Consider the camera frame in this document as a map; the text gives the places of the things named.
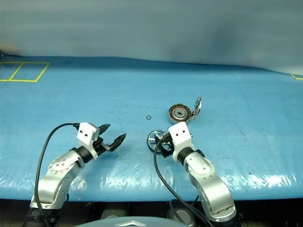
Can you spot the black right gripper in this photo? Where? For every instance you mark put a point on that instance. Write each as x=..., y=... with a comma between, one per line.
x=171, y=144

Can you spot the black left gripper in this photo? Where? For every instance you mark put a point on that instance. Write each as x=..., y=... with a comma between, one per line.
x=99, y=147

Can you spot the silver motor stator copper windings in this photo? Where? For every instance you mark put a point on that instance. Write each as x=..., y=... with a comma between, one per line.
x=179, y=114

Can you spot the silver slotted rotor disc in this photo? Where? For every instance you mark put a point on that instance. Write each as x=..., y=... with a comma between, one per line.
x=197, y=108

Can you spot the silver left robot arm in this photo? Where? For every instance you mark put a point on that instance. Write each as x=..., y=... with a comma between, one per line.
x=56, y=170

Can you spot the dark rounded shape grey disc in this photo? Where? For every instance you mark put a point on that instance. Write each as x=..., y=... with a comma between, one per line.
x=182, y=215
x=111, y=211

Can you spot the grey robot chest shell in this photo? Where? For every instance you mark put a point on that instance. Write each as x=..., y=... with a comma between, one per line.
x=127, y=223

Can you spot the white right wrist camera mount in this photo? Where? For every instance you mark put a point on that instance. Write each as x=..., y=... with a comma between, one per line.
x=181, y=134

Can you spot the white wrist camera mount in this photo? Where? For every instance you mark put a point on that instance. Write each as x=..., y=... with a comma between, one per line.
x=86, y=134
x=181, y=134

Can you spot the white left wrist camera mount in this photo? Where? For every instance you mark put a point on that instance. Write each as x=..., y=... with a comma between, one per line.
x=86, y=134

